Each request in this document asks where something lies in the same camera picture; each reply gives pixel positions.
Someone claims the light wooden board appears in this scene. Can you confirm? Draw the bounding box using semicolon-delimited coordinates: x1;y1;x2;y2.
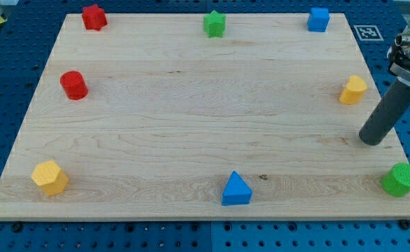
0;13;410;222

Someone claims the blue triangle block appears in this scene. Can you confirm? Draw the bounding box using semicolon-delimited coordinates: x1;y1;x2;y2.
221;171;253;206

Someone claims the green star block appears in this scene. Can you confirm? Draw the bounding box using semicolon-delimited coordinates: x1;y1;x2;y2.
203;10;226;38

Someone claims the red cylinder block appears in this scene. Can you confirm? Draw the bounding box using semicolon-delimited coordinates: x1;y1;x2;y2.
59;71;88;100

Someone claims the yellow heart block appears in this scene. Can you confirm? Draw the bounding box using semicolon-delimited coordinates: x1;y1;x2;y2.
339;76;367;105

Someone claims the red star block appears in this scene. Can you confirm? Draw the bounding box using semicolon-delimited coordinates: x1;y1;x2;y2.
82;4;108;31

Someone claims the blue cube block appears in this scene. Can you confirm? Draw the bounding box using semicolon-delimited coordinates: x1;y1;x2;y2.
307;7;330;32

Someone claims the yellow hexagon block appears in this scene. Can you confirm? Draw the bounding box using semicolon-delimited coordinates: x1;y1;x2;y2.
31;160;69;196

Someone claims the white fiducial marker tag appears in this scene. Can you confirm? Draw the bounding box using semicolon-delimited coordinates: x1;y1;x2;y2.
354;24;383;41

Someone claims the green cylinder block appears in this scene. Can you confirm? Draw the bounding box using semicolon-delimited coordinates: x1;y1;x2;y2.
381;162;410;197

